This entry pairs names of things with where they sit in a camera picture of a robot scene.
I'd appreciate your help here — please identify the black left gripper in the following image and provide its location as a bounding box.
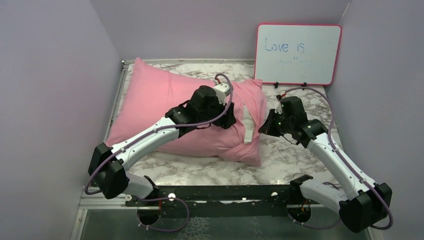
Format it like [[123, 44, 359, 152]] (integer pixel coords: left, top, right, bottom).
[[197, 95, 236, 129]]

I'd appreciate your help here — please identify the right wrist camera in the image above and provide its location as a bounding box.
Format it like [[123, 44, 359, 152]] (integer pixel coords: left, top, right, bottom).
[[275, 93, 287, 112]]

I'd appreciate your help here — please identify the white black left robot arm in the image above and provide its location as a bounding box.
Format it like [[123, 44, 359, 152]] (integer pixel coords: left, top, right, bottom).
[[88, 83, 236, 206]]

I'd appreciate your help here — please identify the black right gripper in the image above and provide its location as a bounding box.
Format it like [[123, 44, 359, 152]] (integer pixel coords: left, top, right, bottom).
[[260, 108, 294, 137]]

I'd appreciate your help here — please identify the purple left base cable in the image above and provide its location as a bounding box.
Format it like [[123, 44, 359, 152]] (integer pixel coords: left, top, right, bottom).
[[127, 194, 190, 233]]

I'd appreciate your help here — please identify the pink pillowcase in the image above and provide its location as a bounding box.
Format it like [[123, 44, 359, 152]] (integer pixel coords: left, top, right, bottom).
[[105, 58, 267, 167]]

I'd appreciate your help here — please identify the pink-framed whiteboard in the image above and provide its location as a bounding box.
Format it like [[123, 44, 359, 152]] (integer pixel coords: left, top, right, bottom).
[[254, 23, 342, 86]]

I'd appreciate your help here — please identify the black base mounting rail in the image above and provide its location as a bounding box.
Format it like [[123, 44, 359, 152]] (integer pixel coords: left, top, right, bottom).
[[125, 184, 317, 219]]

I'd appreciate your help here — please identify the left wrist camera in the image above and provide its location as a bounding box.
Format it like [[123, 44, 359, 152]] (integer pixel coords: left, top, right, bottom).
[[213, 83, 231, 99]]

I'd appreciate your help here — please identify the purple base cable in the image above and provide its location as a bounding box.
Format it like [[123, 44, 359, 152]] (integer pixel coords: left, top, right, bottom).
[[287, 205, 343, 229], [127, 194, 190, 233]]

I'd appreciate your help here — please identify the aluminium table frame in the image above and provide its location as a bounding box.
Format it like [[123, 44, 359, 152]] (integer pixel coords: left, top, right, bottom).
[[70, 58, 255, 240]]

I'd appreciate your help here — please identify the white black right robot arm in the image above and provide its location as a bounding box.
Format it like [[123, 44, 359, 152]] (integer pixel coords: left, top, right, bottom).
[[258, 96, 393, 233]]

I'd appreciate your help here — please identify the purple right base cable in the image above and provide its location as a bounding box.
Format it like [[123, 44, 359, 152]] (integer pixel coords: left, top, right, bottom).
[[287, 205, 343, 229]]

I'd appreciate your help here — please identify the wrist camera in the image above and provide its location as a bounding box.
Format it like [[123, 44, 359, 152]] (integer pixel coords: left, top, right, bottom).
[[275, 93, 287, 112], [213, 83, 231, 99]]

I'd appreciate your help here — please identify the white pillow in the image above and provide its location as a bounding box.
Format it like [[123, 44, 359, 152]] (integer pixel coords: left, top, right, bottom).
[[241, 104, 255, 145]]

